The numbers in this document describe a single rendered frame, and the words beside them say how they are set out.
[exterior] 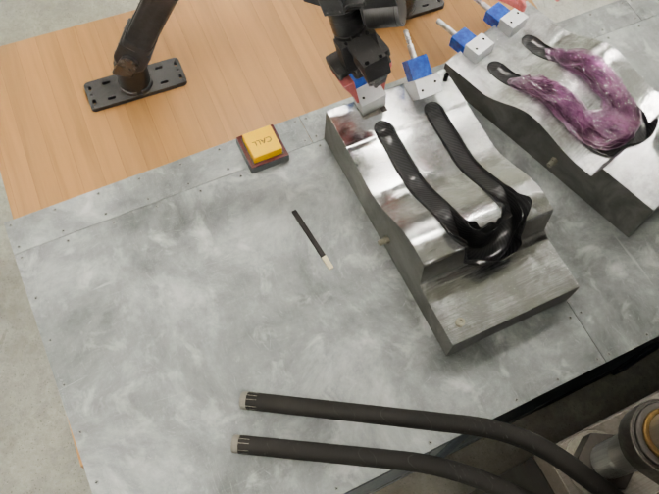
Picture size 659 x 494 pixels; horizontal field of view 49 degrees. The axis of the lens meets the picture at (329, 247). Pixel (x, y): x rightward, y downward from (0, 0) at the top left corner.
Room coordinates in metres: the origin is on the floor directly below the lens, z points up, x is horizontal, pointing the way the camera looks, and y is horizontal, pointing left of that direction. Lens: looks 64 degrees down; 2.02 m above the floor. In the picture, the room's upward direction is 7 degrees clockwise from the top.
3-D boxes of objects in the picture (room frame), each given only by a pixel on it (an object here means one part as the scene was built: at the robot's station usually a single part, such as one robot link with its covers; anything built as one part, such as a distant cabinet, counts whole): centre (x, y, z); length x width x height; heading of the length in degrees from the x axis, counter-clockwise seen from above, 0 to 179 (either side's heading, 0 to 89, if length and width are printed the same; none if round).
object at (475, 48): (1.08, -0.22, 0.86); 0.13 x 0.05 x 0.05; 49
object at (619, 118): (0.94, -0.46, 0.90); 0.26 x 0.18 x 0.08; 49
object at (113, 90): (0.91, 0.43, 0.84); 0.20 x 0.07 x 0.08; 119
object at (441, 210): (0.70, -0.21, 0.92); 0.35 x 0.16 x 0.09; 32
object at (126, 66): (0.91, 0.42, 0.90); 0.09 x 0.06 x 0.06; 176
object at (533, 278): (0.68, -0.21, 0.87); 0.50 x 0.26 x 0.14; 32
